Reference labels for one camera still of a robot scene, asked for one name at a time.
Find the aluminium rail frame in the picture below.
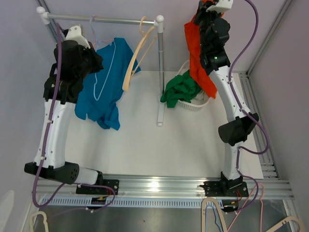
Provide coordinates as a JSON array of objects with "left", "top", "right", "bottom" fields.
[{"left": 30, "top": 173, "right": 294, "bottom": 200}]

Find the white slotted cable duct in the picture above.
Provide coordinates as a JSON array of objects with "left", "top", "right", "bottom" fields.
[{"left": 40, "top": 197, "right": 242, "bottom": 209}]

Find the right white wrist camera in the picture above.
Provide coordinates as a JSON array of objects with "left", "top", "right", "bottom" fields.
[{"left": 207, "top": 0, "right": 234, "bottom": 13}]

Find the metal clothes rack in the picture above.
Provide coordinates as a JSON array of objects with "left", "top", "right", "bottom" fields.
[{"left": 35, "top": 6, "right": 168, "bottom": 127}]

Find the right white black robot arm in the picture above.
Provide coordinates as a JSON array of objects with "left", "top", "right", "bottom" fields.
[{"left": 193, "top": 0, "right": 259, "bottom": 197}]

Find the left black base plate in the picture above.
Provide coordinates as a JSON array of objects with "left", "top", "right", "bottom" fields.
[{"left": 76, "top": 179, "right": 120, "bottom": 195}]

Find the white plastic laundry basket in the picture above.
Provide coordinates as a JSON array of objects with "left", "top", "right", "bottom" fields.
[{"left": 177, "top": 60, "right": 210, "bottom": 111}]

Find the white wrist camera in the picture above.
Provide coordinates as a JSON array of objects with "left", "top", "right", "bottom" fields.
[
  {"left": 207, "top": 0, "right": 234, "bottom": 13},
  {"left": 62, "top": 24, "right": 91, "bottom": 48}
]

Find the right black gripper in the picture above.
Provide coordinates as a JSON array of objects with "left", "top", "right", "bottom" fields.
[{"left": 192, "top": 0, "right": 222, "bottom": 51}]

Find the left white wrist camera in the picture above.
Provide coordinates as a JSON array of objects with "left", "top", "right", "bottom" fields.
[{"left": 62, "top": 24, "right": 91, "bottom": 48}]

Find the beige hanger bottom right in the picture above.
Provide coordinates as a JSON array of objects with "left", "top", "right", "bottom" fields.
[{"left": 267, "top": 216, "right": 306, "bottom": 232}]

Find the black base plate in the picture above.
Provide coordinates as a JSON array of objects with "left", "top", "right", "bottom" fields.
[
  {"left": 199, "top": 181, "right": 249, "bottom": 197},
  {"left": 76, "top": 179, "right": 120, "bottom": 195}
]

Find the blue t shirt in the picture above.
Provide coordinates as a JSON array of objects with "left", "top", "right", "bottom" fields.
[{"left": 75, "top": 38, "right": 133, "bottom": 130}]

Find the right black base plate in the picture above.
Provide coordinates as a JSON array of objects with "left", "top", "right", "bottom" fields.
[{"left": 199, "top": 181, "right": 249, "bottom": 197}]

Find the pink hanger bottom right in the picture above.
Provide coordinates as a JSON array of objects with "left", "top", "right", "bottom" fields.
[{"left": 227, "top": 182, "right": 265, "bottom": 232}]

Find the light blue plastic hanger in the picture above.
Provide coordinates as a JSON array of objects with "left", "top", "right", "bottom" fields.
[{"left": 90, "top": 16, "right": 116, "bottom": 101}]

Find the orange t shirt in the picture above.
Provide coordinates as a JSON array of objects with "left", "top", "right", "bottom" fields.
[{"left": 183, "top": 14, "right": 218, "bottom": 99}]

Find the pink plastic hanger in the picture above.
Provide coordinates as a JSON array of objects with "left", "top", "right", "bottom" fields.
[{"left": 89, "top": 15, "right": 114, "bottom": 51}]

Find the beige hanger bottom centre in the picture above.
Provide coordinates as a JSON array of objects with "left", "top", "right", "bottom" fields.
[{"left": 201, "top": 197, "right": 227, "bottom": 232}]

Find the beige plastic hanger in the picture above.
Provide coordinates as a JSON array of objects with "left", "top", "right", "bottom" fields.
[{"left": 122, "top": 16, "right": 158, "bottom": 91}]

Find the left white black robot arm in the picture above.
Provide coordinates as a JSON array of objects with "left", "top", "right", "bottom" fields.
[{"left": 24, "top": 40, "right": 104, "bottom": 194}]

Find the green t shirt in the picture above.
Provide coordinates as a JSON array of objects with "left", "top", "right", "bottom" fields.
[{"left": 160, "top": 70, "right": 202, "bottom": 108}]

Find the cream cloth in basket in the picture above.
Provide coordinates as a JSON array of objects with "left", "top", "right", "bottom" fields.
[{"left": 194, "top": 90, "right": 209, "bottom": 104}]

